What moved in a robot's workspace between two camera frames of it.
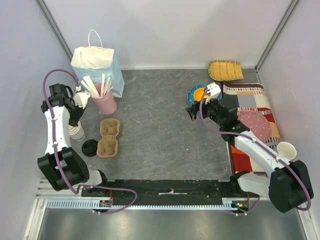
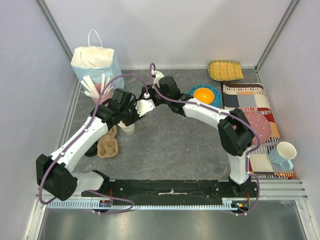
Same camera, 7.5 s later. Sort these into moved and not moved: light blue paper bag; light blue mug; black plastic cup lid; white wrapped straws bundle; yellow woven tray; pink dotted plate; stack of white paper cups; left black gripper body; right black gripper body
Moved: left black gripper body; stack of white paper cups; right black gripper body
Not moved: yellow woven tray; white wrapped straws bundle; light blue mug; pink dotted plate; light blue paper bag; black plastic cup lid
